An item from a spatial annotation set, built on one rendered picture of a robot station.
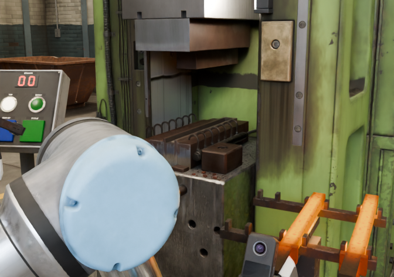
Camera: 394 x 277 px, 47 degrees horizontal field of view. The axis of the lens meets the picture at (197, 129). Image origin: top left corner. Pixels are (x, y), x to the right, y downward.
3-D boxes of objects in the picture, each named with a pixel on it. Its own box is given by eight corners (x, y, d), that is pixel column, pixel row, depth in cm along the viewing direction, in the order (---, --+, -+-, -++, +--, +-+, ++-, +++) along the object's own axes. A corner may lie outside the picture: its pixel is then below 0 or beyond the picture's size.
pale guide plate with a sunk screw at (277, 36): (288, 81, 131) (291, 20, 128) (260, 79, 136) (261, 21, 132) (291, 81, 133) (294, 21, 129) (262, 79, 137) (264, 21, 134)
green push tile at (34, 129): (40, 142, 149) (44, 120, 151) (18, 141, 149) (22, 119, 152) (43, 143, 150) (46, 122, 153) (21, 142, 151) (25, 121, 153)
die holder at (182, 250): (222, 323, 137) (223, 182, 128) (124, 288, 156) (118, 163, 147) (287, 248, 184) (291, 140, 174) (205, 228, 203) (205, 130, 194)
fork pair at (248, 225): (248, 235, 95) (248, 226, 95) (224, 230, 98) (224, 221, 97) (280, 199, 115) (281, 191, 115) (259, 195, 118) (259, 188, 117)
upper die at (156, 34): (189, 51, 132) (189, 18, 130) (135, 50, 142) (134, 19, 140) (250, 47, 168) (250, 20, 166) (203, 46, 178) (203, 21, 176)
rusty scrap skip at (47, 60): (60, 116, 722) (56, 62, 704) (-11, 106, 824) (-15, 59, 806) (114, 106, 820) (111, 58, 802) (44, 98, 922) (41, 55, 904)
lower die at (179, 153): (190, 168, 140) (190, 142, 138) (138, 160, 150) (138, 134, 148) (248, 140, 175) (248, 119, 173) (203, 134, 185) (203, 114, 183)
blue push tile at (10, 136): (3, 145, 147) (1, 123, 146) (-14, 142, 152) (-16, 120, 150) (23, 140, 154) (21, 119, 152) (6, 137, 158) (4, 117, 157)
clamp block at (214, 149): (226, 175, 134) (226, 153, 132) (200, 170, 138) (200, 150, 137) (243, 164, 144) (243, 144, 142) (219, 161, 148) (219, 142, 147)
